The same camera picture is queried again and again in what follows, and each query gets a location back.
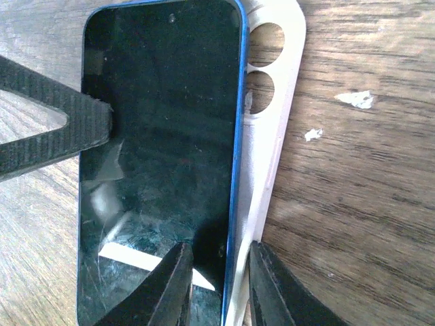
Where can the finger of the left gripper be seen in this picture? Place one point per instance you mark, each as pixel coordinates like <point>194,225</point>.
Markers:
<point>88,121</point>

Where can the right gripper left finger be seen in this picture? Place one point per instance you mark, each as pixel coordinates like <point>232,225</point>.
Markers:
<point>163,298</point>

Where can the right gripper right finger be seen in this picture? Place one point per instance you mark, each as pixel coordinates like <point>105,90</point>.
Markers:
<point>277,297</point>

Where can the black phone blue edge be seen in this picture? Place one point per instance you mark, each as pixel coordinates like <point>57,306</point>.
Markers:
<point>173,73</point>

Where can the beige phone case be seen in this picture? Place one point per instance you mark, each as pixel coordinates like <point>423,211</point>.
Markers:
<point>262,141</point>

